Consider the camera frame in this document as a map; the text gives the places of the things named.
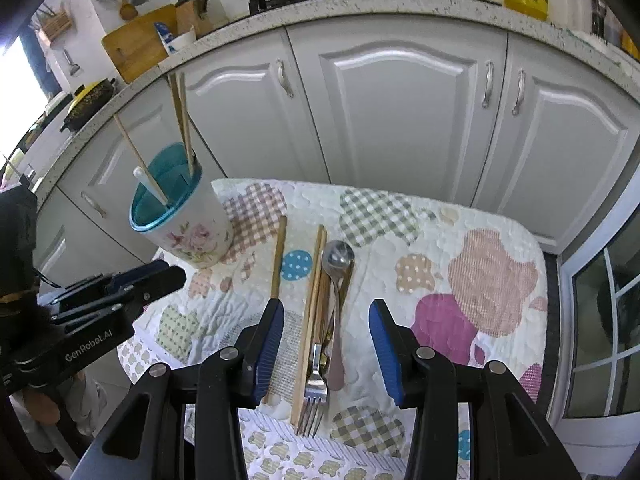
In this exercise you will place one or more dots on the white bowl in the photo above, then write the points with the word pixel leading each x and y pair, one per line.
pixel 184 40

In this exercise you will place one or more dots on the bright window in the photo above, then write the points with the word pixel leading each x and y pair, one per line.
pixel 12 90

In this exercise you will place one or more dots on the quilted patchwork mat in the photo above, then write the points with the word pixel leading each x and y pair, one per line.
pixel 450 220

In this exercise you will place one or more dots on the person's left hand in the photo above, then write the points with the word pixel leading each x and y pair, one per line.
pixel 42 407

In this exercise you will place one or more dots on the yellow seasoning jar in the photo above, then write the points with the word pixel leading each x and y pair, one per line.
pixel 631 42

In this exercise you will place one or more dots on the wooden wall chopstick rack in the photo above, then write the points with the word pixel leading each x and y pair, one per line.
pixel 56 25

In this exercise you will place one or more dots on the wooden cutting board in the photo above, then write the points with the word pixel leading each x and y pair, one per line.
pixel 140 47

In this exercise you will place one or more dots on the wooden chopstick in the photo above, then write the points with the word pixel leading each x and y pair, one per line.
pixel 279 260
pixel 321 270
pixel 183 110
pixel 137 157
pixel 176 105
pixel 314 280

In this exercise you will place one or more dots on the metal spoon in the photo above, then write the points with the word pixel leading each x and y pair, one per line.
pixel 337 257

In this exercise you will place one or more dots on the metal fork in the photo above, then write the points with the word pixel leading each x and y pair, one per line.
pixel 315 385

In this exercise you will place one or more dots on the wooden knife block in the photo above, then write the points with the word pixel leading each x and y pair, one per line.
pixel 192 17

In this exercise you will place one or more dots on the black pot with yellow lid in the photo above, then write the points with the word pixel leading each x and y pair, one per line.
pixel 90 100

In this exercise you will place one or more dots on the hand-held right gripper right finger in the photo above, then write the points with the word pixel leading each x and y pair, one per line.
pixel 385 355

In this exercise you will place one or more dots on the white plastic spoon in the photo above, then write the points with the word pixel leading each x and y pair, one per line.
pixel 145 177

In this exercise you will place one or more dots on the speckled stone countertop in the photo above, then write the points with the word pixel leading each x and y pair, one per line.
pixel 400 2

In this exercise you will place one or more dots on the white framed glass door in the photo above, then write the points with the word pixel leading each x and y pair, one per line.
pixel 570 340

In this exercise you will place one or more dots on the hanging metal peeler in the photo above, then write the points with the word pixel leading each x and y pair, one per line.
pixel 74 67

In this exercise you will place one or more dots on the blue and white carton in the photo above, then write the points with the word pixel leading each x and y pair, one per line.
pixel 162 35

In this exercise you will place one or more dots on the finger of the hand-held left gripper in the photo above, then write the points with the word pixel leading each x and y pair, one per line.
pixel 115 304
pixel 140 276

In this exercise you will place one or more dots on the white floral utensil holder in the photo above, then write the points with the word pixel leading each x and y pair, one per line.
pixel 200 230

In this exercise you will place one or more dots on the dark seasoning bottle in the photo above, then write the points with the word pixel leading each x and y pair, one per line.
pixel 602 17

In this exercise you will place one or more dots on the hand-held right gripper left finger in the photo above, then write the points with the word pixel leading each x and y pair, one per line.
pixel 270 350

